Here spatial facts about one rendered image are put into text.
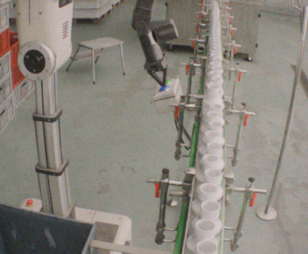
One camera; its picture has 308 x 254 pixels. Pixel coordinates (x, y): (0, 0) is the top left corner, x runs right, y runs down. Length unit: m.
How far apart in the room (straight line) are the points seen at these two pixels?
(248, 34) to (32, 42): 4.46
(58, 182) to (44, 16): 0.73
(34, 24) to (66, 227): 0.73
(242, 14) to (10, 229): 4.84
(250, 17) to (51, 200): 4.34
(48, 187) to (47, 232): 0.68
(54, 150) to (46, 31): 0.52
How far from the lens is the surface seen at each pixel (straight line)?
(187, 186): 0.95
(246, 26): 5.61
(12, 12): 8.27
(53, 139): 1.64
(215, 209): 0.77
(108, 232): 2.02
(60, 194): 1.77
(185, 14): 5.59
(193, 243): 0.72
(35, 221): 1.10
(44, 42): 1.43
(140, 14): 1.26
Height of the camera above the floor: 1.63
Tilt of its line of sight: 27 degrees down
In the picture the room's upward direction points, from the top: 3 degrees clockwise
